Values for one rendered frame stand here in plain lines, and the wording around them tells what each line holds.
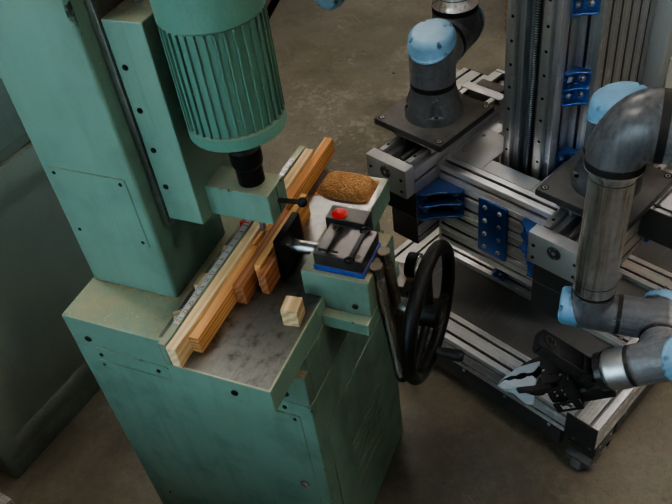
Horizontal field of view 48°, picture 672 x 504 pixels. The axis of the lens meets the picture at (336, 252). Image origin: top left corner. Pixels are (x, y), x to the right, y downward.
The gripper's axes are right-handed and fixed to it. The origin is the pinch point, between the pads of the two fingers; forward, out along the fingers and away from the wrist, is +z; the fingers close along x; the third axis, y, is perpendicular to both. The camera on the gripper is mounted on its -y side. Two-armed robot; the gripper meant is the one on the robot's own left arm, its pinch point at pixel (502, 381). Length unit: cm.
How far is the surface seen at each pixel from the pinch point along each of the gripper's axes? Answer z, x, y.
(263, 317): 26.8, -12.6, -38.5
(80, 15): 21, -6, -98
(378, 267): 5.8, -2.7, -35.1
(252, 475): 65, -13, 2
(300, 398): 29.7, -16.2, -20.7
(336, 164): 111, 153, 3
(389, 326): 13.3, -1.3, -20.9
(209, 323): 31, -19, -45
